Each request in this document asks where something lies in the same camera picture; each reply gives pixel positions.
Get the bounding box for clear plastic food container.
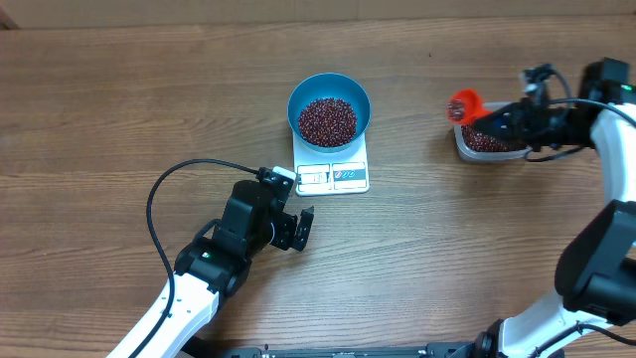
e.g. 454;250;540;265
453;125;530;163

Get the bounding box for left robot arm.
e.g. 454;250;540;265
109;167;313;357

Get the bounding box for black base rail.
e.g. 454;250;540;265
176;337;486;358

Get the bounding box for red scoop with blue handle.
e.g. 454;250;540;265
446;89;492;125

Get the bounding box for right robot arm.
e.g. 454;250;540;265
447;58;635;358

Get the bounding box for red beans in container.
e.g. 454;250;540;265
461;125;517;152

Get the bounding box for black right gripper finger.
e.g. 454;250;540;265
471;126;528;151
473;106;522;130

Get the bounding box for white digital kitchen scale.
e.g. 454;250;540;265
293;135;370;196

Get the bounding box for red beans in bowl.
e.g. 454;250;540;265
298;97;358;148

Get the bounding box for blue metal bowl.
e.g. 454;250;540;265
287;73;372;152

